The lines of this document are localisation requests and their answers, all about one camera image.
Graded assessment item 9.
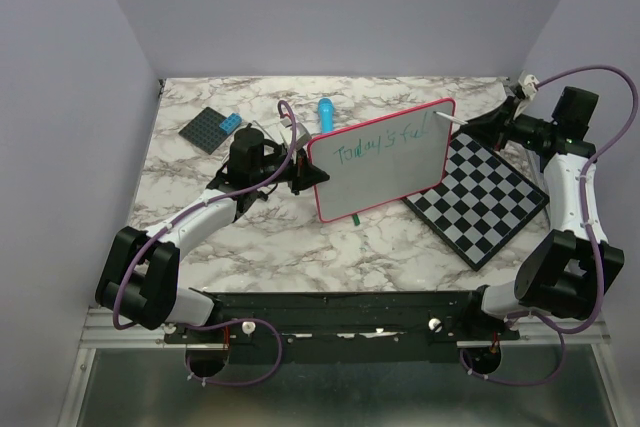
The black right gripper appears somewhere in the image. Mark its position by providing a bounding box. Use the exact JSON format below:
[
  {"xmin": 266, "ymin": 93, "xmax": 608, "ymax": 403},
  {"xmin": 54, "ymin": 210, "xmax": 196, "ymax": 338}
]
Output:
[{"xmin": 461, "ymin": 95, "xmax": 555, "ymax": 152}]

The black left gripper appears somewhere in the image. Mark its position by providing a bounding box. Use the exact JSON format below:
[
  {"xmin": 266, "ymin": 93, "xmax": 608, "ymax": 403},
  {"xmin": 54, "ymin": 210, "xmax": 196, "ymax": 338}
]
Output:
[{"xmin": 252, "ymin": 145, "xmax": 329, "ymax": 196}]

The white green marker pen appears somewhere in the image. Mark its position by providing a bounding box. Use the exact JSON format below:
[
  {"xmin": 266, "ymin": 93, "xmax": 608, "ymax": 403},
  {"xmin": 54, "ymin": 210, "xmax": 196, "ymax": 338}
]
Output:
[{"xmin": 435, "ymin": 111, "xmax": 468, "ymax": 126}]

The pink framed whiteboard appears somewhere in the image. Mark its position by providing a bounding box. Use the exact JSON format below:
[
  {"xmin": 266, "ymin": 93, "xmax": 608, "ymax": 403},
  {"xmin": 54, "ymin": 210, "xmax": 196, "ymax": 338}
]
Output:
[{"xmin": 307, "ymin": 98, "xmax": 456, "ymax": 223}]

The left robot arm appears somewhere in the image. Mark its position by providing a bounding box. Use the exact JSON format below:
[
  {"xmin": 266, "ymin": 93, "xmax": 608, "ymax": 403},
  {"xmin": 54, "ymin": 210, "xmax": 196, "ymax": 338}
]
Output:
[{"xmin": 95, "ymin": 123, "xmax": 329, "ymax": 342}]

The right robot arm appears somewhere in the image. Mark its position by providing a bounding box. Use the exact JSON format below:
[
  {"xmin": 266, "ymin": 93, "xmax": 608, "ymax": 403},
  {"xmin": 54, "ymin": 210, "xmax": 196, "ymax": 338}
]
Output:
[{"xmin": 459, "ymin": 87, "xmax": 624, "ymax": 339}]

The blue toy microphone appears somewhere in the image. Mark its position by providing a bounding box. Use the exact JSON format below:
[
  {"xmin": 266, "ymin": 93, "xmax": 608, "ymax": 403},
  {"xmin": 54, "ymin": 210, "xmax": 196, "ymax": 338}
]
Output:
[{"xmin": 317, "ymin": 97, "xmax": 335, "ymax": 134}]

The black white chessboard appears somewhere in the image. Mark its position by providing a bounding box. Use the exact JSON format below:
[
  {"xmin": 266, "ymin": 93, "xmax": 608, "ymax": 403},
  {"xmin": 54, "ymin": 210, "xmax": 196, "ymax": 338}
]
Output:
[{"xmin": 403, "ymin": 133, "xmax": 549, "ymax": 271}]

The blue building brick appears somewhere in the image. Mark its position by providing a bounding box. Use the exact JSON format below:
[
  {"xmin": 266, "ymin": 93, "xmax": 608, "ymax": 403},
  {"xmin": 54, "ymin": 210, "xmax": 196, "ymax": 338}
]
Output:
[{"xmin": 219, "ymin": 113, "xmax": 242, "ymax": 135}]

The dark grey building plate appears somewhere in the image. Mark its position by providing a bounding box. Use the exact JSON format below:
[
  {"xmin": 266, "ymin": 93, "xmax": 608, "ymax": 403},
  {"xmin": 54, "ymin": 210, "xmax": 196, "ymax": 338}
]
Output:
[{"xmin": 179, "ymin": 107, "xmax": 230, "ymax": 155}]

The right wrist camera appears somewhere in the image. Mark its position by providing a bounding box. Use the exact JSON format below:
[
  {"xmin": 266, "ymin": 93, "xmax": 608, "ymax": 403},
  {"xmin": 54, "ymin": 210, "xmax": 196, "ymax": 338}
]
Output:
[{"xmin": 515, "ymin": 71, "xmax": 539, "ymax": 101}]

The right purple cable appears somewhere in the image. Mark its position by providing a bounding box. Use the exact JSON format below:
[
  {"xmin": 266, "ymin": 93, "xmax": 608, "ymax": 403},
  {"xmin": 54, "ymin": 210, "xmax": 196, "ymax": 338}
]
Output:
[{"xmin": 459, "ymin": 64, "xmax": 640, "ymax": 387}]

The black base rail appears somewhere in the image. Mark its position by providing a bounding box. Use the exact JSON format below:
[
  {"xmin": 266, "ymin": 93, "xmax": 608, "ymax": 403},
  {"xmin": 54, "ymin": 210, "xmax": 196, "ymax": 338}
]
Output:
[{"xmin": 165, "ymin": 290, "xmax": 520, "ymax": 373}]

